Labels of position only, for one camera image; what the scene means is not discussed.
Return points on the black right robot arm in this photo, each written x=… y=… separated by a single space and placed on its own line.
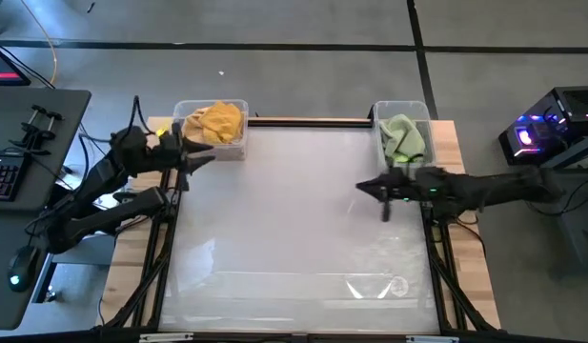
x=489 y=188

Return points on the black computer tower with lights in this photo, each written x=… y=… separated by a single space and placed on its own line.
x=555 y=124

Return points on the black frame support struts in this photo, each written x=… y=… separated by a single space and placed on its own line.
x=153 y=267
x=446 y=271

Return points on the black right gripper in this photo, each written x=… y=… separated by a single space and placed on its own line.
x=400 y=186

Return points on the pale yellow towel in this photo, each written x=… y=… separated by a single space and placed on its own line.
x=193 y=126

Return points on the long black frame rail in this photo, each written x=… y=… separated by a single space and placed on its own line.
x=293 y=338

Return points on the mustard yellow towel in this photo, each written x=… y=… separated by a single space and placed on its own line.
x=224 y=121

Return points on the black computer mouse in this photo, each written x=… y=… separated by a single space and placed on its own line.
x=22 y=269

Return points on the black monitor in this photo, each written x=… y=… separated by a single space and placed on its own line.
x=3 y=69

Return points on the black bar clamps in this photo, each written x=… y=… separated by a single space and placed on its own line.
x=36 y=131

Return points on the black aluminium frame rail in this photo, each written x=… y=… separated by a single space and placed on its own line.
x=312 y=123

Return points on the black backlit keyboard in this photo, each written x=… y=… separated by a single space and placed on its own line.
x=3 y=175

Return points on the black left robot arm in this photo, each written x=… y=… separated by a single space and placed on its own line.
x=98 y=176

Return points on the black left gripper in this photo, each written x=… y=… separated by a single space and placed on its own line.
x=167 y=152

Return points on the clear plastic bin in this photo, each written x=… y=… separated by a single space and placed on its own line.
x=234 y=150
x=398 y=108

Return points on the light green towel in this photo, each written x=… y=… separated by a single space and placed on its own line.
x=403 y=135

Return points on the bright green towel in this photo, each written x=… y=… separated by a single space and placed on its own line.
x=402 y=157

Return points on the dark grey desk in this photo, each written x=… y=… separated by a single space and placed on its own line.
x=41 y=114

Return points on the silver metal bracket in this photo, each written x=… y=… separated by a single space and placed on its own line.
x=431 y=339
x=166 y=337

